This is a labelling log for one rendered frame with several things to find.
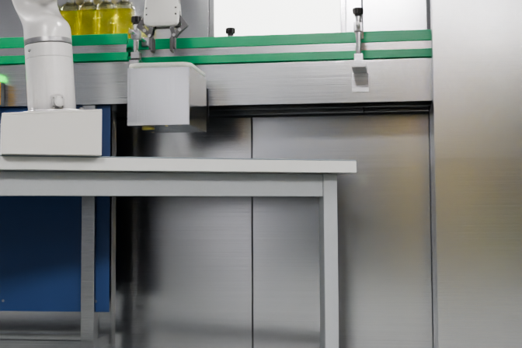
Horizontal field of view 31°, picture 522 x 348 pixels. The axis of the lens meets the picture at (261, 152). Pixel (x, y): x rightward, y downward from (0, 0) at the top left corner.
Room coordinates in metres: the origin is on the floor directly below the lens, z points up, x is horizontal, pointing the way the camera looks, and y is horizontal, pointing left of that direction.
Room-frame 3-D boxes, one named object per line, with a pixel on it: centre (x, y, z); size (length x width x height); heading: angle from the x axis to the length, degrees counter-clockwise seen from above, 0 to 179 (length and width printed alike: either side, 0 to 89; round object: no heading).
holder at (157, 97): (2.60, 0.25, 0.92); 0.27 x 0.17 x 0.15; 172
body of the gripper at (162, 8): (2.57, 0.27, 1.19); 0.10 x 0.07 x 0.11; 84
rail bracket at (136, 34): (2.68, 0.36, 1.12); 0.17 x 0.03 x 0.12; 172
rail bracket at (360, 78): (2.59, -0.28, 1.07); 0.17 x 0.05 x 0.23; 172
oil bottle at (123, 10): (2.82, 0.42, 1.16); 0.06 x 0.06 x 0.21; 83
